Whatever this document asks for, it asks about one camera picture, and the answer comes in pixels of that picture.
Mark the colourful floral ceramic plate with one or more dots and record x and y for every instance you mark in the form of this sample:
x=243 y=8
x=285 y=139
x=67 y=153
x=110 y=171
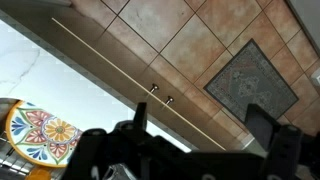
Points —
x=50 y=133

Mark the round metal cabinet knob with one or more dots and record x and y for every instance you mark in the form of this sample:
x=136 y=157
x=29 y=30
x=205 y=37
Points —
x=153 y=88
x=169 y=99

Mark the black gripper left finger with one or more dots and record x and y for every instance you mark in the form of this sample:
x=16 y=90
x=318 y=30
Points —
x=140 y=116

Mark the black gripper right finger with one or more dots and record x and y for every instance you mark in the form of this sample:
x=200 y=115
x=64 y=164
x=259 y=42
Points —
x=263 y=126

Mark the grey patterned floor rug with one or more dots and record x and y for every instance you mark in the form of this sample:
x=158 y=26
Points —
x=250 y=80

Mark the small white floor object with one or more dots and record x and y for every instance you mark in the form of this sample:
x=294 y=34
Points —
x=316 y=80

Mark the wide wooden false drawer front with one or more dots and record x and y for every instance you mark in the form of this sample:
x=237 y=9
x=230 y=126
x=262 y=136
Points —
x=83 y=56

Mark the small orange round object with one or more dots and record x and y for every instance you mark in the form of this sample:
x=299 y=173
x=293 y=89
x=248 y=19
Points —
x=38 y=174

